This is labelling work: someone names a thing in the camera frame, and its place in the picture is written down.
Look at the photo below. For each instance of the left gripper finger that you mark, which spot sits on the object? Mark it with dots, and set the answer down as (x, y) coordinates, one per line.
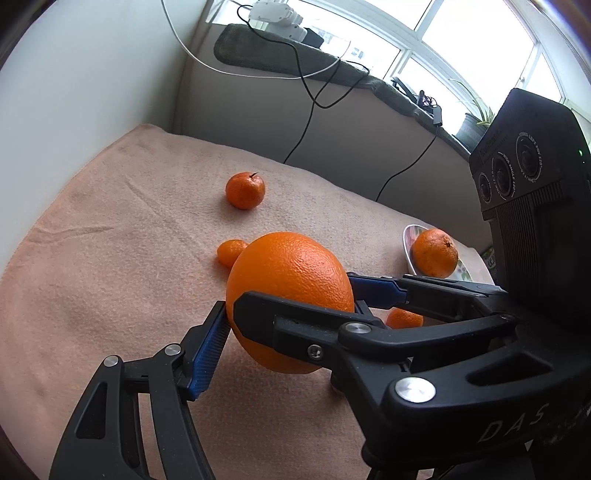
(103, 438)

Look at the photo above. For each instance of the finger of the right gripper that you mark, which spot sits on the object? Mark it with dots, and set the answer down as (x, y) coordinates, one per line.
(291, 337)
(441, 299)

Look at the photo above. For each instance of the small mandarin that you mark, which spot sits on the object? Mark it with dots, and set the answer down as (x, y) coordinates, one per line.
(402, 319)

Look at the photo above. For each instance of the large smooth orange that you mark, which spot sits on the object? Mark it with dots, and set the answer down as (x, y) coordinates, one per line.
(291, 266)

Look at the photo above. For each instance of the tiny orange kumquat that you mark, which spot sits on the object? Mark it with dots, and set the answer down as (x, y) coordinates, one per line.
(228, 252)

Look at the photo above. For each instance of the rough orange on plate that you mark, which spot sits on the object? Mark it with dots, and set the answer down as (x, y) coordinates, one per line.
(435, 253)

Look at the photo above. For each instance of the floral white plate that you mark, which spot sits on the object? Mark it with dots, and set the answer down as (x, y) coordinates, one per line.
(410, 234)

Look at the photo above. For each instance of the mandarin with stem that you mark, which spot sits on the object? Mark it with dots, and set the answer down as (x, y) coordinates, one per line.
(245, 190)

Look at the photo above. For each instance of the potted spider plant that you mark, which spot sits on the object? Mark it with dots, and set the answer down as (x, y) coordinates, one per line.
(474, 126)

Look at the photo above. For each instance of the black power adapter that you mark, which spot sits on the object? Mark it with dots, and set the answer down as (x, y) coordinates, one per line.
(437, 116)

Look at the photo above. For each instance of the pink towel cloth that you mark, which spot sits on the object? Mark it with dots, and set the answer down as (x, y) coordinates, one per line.
(124, 262)

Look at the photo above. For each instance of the dark green sill cloth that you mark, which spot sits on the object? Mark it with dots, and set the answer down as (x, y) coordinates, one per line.
(238, 46)

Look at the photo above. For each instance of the white power strip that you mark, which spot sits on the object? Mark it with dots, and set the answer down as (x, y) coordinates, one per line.
(278, 18)

